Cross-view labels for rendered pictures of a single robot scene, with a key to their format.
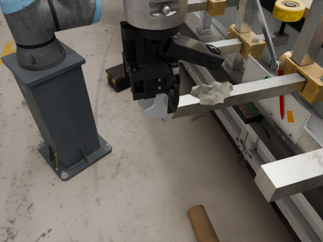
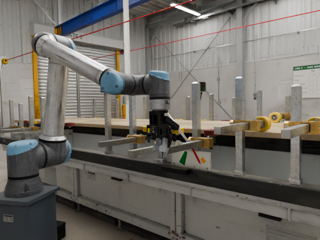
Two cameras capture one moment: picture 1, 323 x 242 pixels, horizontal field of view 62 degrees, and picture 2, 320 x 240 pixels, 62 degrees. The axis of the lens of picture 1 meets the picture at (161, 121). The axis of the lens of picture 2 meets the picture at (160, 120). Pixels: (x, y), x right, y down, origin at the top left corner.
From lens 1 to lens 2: 0.88 m
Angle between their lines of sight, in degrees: 50
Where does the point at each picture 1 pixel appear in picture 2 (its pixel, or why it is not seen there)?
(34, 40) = (31, 172)
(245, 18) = not seen: hidden behind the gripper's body
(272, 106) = (193, 162)
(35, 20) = (35, 157)
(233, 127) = (162, 227)
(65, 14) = (52, 154)
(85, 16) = (63, 155)
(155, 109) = (163, 146)
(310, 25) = (195, 121)
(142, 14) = (161, 104)
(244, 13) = not seen: hidden behind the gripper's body
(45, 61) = (35, 187)
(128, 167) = not seen: outside the picture
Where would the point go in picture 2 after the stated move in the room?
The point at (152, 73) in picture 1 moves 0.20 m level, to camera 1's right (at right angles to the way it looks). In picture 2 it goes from (164, 125) to (200, 123)
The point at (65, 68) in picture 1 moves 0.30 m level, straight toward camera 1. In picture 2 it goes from (49, 192) to (86, 203)
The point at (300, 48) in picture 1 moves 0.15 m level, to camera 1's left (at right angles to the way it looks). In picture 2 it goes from (194, 131) to (172, 133)
